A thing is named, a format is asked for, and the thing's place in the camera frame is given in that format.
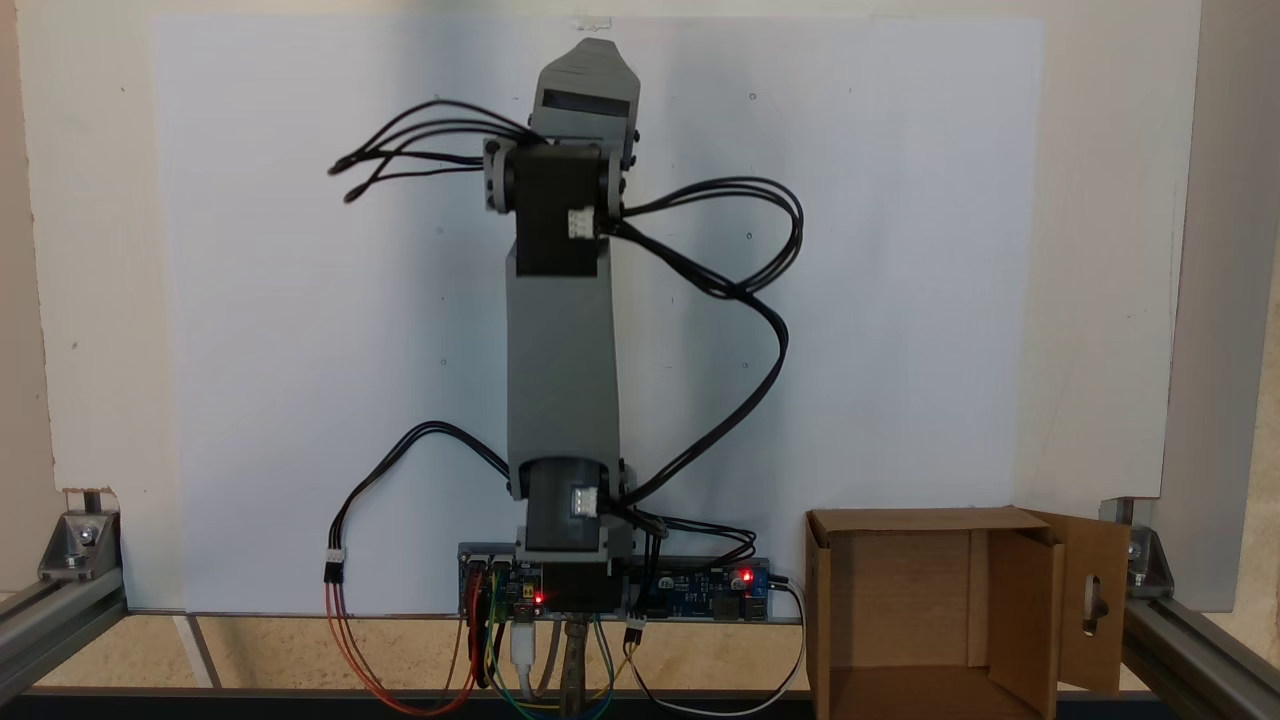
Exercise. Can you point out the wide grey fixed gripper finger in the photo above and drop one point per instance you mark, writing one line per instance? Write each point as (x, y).
(590, 70)

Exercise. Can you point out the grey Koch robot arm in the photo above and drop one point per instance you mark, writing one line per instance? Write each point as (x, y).
(560, 360)

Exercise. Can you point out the clear tape piece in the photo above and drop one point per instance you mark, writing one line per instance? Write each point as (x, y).
(592, 22)

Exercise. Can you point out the large white paper sheet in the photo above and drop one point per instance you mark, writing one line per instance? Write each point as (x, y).
(300, 300)

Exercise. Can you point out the grey board mounting plate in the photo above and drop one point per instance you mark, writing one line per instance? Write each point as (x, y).
(690, 560)

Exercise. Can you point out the blue circuit board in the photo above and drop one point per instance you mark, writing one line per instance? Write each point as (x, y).
(700, 590)

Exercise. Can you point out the brown cardboard box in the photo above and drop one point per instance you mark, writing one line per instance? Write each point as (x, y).
(900, 600)

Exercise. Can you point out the metal corner bracket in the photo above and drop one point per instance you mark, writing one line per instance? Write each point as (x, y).
(80, 545)
(1145, 565)

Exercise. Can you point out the aluminium frame rail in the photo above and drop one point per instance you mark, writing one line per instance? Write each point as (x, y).
(50, 625)
(1200, 660)

